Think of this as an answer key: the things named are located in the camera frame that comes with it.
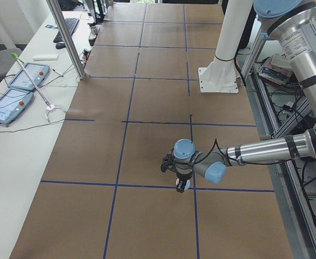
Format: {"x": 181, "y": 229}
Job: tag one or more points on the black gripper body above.
{"x": 183, "y": 178}

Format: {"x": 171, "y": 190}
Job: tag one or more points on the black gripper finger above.
{"x": 181, "y": 185}

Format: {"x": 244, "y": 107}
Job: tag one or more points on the stack of books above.
{"x": 276, "y": 69}

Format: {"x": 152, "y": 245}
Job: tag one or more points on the long metal grabber stick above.
{"x": 50, "y": 107}

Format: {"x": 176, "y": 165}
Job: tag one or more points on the metal cup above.
{"x": 93, "y": 30}

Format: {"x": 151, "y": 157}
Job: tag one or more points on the white foam block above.
{"x": 45, "y": 57}

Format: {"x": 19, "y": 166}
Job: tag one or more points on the black computer mouse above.
{"x": 60, "y": 45}

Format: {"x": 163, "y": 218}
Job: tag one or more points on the teach pendant near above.
{"x": 13, "y": 103}

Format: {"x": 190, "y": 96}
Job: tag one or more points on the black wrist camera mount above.
{"x": 168, "y": 164}

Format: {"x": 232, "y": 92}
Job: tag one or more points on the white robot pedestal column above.
{"x": 220, "y": 75}

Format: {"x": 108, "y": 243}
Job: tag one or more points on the aluminium frame post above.
{"x": 60, "y": 20}

